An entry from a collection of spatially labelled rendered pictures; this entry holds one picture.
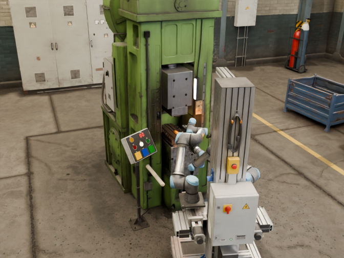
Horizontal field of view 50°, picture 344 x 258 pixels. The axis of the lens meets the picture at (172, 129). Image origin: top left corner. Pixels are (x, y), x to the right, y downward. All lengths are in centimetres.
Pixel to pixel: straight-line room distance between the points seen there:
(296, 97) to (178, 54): 416
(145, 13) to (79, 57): 544
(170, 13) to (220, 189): 191
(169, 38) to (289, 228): 259
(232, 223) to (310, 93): 492
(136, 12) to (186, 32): 62
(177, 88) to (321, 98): 392
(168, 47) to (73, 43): 523
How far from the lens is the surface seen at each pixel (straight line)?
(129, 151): 384
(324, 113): 743
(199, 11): 411
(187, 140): 348
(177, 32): 406
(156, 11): 389
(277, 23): 1194
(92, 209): 486
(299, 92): 779
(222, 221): 300
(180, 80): 404
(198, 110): 442
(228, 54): 1122
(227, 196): 288
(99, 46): 918
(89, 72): 928
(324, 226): 489
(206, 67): 432
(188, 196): 346
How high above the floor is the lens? 284
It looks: 24 degrees down
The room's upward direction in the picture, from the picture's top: straight up
